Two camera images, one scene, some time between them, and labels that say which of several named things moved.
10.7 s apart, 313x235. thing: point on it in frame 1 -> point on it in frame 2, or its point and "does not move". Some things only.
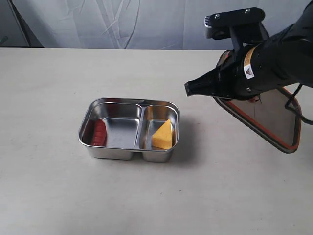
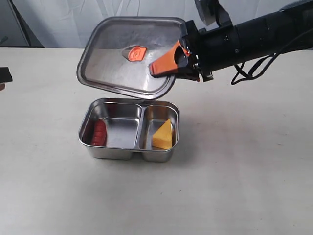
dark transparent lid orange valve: [265, 118] -> [118, 51]
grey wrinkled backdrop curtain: [129, 24] does not move
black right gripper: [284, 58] -> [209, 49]
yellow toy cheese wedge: [163, 138] does not move
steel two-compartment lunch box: [115, 128] does not move
